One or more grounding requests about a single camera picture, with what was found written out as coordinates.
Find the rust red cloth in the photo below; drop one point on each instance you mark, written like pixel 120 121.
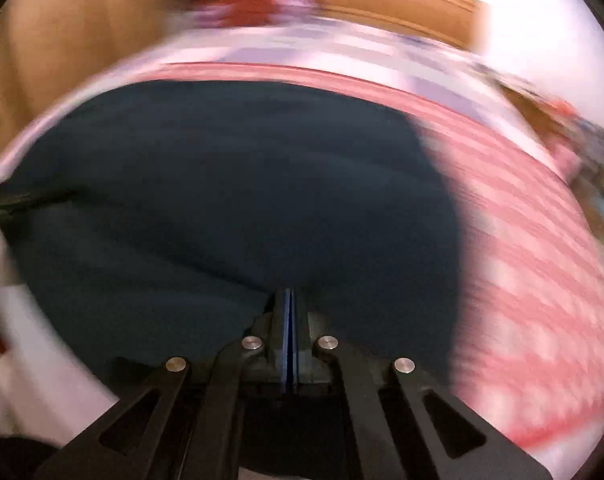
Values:
pixel 252 2

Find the purple cloth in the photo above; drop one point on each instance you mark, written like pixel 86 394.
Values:
pixel 299 5

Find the brown and red clutter pile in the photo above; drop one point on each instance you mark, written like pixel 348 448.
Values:
pixel 577 160

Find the pink grey checked bed sheet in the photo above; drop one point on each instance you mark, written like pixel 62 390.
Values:
pixel 332 45

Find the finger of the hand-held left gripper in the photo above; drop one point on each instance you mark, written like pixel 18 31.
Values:
pixel 22 202

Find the brown wooden headboard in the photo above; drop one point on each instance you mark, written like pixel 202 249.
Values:
pixel 382 5

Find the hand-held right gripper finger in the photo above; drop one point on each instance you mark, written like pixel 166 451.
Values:
pixel 293 350
pixel 284 350

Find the tan wooden wardrobe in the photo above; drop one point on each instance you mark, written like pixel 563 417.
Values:
pixel 57 60

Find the dark navy pants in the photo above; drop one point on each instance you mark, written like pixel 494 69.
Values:
pixel 232 185

